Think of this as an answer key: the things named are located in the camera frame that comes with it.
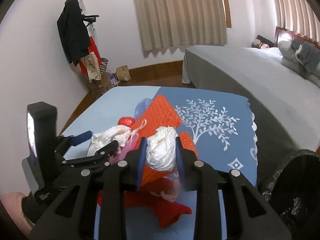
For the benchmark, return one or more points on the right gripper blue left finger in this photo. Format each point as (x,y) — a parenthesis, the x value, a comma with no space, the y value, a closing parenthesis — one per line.
(141,161)

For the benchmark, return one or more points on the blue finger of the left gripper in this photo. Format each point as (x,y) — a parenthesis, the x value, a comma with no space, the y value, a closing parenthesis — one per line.
(108,150)
(77,140)

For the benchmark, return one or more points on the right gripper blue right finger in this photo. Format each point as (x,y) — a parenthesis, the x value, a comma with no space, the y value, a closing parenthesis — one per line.
(179,160)

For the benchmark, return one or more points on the black trash bin bag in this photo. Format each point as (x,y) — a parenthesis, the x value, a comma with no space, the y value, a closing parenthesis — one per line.
(292,190)

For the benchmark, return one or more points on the red shiny wrapper ball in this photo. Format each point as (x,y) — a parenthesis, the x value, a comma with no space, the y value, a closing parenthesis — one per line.
(126,121)

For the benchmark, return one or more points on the blue plastic bag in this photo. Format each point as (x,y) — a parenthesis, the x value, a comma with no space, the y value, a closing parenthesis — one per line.
(141,107)

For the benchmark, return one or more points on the pink knotted cloth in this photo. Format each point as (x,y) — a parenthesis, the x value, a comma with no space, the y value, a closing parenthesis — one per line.
(170,194)

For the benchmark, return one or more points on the blue tree-print tablecloth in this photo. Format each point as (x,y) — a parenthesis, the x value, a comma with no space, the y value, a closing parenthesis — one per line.
(220,124)

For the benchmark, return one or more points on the brown paper bag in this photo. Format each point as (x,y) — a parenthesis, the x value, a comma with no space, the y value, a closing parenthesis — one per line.
(123,73)

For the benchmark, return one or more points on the beige tote bag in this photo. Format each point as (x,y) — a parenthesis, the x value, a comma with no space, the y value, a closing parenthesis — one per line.
(92,66)

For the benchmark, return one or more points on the red hanging bag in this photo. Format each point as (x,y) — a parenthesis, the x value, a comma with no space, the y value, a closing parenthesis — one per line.
(92,49)

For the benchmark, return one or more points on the grey bed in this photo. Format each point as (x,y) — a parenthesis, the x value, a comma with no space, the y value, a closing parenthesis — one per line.
(285,105)

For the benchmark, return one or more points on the beige curtain left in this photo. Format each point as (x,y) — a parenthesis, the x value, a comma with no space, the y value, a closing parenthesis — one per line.
(180,23)

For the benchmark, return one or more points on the beige curtain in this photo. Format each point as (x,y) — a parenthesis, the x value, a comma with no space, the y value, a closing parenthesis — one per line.
(180,23)
(297,16)

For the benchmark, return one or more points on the plush toy on bed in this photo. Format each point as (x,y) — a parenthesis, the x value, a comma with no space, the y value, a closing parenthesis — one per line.
(262,43)

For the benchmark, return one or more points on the grey pillow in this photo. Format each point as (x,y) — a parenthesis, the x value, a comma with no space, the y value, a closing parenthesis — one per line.
(289,60)

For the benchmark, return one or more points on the wooden headboard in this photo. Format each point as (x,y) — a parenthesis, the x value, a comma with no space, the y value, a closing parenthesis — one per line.
(282,34)

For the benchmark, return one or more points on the dark grey folded clothes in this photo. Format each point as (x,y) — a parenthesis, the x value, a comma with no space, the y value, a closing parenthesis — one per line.
(307,56)

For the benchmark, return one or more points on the beige curtain right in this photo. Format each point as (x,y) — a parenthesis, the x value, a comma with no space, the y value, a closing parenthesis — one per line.
(297,16)

